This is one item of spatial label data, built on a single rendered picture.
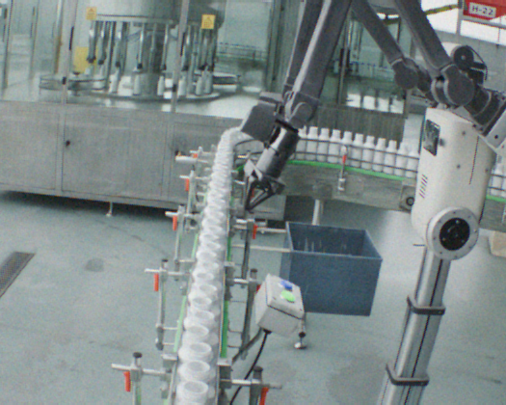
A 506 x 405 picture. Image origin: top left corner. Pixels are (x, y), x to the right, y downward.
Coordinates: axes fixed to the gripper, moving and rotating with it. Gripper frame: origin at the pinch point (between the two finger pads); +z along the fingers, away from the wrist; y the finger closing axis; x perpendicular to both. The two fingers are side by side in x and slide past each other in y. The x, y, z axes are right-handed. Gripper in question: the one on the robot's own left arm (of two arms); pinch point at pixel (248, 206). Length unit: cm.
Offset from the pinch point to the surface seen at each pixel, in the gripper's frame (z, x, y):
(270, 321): 14.6, 6.2, 22.4
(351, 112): -3, 289, -474
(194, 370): 12, -20, 51
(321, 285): 28, 59, -42
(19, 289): 163, -7, -206
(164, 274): 22.4, -10.1, -0.5
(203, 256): 11.5, -7.4, 7.9
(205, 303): 11.6, -12.4, 29.0
